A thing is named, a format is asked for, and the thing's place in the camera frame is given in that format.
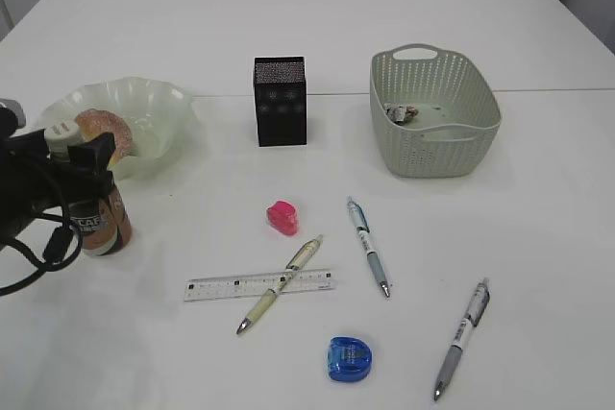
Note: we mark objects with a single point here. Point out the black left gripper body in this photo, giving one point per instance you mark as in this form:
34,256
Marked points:
27,185

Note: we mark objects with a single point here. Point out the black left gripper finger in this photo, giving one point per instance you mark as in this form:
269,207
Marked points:
91,163

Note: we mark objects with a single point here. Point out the golden sugared bread roll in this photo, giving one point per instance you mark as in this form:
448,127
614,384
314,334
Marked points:
93,122

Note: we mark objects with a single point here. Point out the brown Nescafe coffee bottle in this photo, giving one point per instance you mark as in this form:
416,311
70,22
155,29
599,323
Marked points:
103,223

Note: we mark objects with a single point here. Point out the pink eraser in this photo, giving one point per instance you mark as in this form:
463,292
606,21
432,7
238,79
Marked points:
283,217

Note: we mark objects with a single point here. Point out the paper ball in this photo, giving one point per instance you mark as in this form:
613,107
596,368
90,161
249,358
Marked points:
411,112
398,114

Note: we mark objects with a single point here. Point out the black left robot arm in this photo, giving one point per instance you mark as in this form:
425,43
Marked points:
32,182

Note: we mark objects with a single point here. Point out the pale green wavy glass plate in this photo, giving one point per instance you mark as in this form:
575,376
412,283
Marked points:
155,111

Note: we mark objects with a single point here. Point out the black square pen holder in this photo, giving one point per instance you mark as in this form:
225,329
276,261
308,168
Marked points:
280,90

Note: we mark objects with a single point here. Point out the cream green ballpoint pen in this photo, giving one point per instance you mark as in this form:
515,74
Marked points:
294,266

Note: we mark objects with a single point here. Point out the blue grey ballpoint pen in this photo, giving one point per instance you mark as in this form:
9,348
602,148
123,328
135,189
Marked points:
364,235

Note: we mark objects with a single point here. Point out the green plastic woven basket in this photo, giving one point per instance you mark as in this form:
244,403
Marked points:
458,117

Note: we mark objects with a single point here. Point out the grey white ballpoint pen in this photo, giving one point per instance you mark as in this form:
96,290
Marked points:
471,318

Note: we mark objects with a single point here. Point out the clear plastic ruler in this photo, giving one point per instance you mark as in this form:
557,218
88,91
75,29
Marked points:
254,285

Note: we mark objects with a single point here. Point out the blue correction tape dispenser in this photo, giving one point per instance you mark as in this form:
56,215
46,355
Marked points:
349,359

